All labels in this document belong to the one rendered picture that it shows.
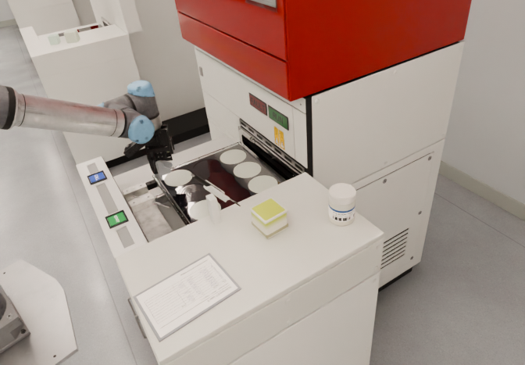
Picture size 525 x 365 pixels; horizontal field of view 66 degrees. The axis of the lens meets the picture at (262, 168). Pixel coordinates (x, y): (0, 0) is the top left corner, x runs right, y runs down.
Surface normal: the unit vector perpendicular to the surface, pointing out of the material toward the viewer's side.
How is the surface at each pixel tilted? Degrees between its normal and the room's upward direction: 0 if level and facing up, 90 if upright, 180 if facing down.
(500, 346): 0
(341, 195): 0
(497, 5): 90
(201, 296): 0
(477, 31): 90
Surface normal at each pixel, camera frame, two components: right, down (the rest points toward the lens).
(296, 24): 0.51, 0.46
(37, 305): -0.08, -0.81
